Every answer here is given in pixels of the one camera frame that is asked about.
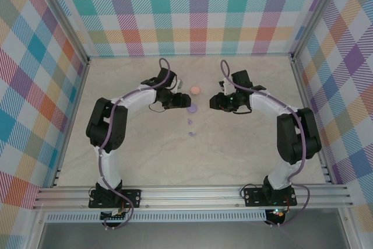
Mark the aluminium side rail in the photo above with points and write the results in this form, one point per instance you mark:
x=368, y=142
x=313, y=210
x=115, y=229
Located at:
x=303, y=91
x=71, y=123

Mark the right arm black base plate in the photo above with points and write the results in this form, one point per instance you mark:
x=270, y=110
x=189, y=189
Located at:
x=253, y=198

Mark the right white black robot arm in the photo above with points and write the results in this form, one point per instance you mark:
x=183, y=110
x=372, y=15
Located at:
x=288, y=141

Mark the thin aluminium back rail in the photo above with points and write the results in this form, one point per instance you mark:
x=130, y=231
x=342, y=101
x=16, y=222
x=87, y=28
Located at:
x=189, y=55

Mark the purple earbud charging case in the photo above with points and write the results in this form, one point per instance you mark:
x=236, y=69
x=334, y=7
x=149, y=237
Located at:
x=192, y=108

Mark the pink earbud charging case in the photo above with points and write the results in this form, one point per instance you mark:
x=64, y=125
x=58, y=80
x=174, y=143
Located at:
x=194, y=90

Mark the short aluminium frame post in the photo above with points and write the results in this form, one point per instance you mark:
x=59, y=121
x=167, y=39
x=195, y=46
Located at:
x=35, y=240
x=352, y=240

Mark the aluminium mounting rail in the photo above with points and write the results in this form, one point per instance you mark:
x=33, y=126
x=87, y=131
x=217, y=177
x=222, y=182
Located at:
x=189, y=195

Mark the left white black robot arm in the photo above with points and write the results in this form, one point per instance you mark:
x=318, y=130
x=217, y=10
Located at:
x=112, y=167

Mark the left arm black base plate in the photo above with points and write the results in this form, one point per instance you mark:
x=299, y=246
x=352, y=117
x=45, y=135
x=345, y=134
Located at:
x=134, y=198

